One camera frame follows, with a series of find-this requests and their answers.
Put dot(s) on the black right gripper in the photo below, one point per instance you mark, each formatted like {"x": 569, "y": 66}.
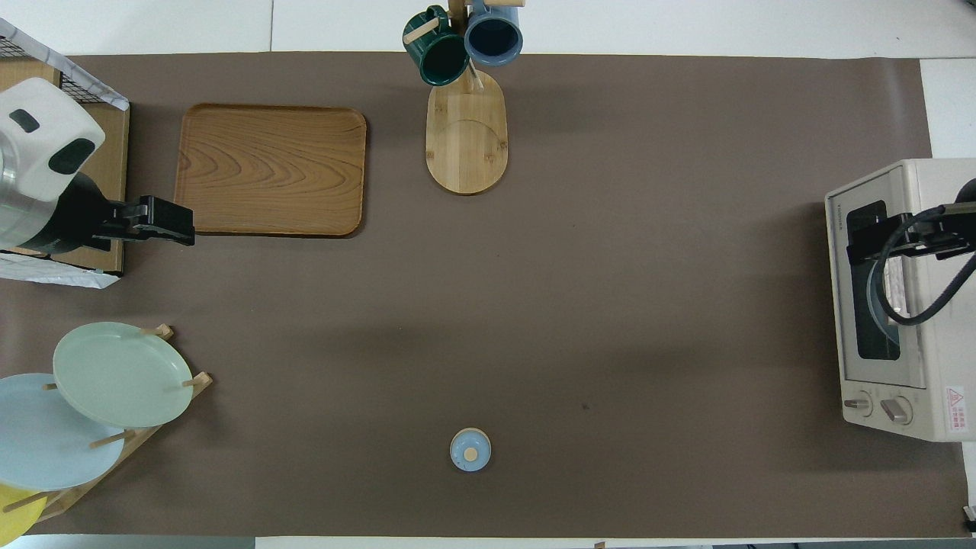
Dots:
{"x": 926, "y": 238}

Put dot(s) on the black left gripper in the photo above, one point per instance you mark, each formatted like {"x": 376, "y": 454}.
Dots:
{"x": 164, "y": 219}

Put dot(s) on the glass oven door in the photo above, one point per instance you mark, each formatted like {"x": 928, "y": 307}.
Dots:
{"x": 842, "y": 320}

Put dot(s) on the cream toaster oven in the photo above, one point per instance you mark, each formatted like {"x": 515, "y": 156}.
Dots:
{"x": 938, "y": 358}

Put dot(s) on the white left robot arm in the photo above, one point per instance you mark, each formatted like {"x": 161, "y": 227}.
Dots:
{"x": 46, "y": 130}

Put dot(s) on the brown wooden tray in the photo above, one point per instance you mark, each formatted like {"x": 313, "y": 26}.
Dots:
{"x": 271, "y": 168}

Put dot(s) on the pale green plate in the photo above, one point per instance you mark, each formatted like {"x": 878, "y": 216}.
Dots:
{"x": 122, "y": 374}

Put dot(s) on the wooden plate rack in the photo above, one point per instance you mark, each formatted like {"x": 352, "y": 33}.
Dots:
{"x": 145, "y": 438}

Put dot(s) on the light blue racked plate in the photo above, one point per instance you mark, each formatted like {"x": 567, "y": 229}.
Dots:
{"x": 46, "y": 442}

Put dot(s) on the wooden mug tree stand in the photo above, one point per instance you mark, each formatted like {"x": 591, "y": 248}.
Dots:
{"x": 467, "y": 145}

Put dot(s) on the dark green mug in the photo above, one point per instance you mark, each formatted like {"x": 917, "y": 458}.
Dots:
{"x": 438, "y": 53}

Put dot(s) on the yellow plate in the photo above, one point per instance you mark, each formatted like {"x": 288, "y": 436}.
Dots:
{"x": 14, "y": 515}

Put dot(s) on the brown table mat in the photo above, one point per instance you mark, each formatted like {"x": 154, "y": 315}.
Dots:
{"x": 572, "y": 305}

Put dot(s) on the blue mug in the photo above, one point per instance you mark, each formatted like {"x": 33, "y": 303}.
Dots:
{"x": 494, "y": 34}

